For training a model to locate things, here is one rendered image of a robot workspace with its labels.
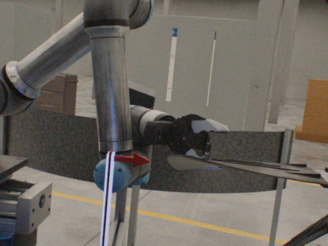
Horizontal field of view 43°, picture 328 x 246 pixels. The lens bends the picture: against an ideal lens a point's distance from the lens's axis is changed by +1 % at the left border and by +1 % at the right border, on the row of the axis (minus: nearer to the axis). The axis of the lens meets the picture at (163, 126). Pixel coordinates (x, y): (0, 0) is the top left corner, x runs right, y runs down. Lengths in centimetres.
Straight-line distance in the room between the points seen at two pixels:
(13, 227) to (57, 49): 44
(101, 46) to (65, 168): 184
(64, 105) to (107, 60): 651
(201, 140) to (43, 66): 45
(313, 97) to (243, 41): 254
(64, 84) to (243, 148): 510
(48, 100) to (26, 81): 635
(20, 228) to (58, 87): 639
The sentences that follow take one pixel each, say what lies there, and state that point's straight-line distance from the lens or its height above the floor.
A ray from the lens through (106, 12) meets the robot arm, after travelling 87.
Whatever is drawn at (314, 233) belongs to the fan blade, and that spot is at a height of 106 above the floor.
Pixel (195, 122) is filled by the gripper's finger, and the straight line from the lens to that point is 83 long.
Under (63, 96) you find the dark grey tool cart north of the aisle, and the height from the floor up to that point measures 53.
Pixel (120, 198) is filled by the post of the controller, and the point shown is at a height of 93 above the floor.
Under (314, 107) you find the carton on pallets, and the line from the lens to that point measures 870.
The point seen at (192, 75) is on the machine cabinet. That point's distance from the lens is 679.
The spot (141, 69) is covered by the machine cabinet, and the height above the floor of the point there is 112.
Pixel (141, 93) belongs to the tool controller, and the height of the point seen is 124.
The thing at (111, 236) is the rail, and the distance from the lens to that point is 114.
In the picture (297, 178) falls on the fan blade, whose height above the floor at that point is 119.
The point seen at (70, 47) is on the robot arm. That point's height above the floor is 134.
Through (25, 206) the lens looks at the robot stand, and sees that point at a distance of 102.
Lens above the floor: 134
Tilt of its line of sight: 9 degrees down
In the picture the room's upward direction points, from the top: 6 degrees clockwise
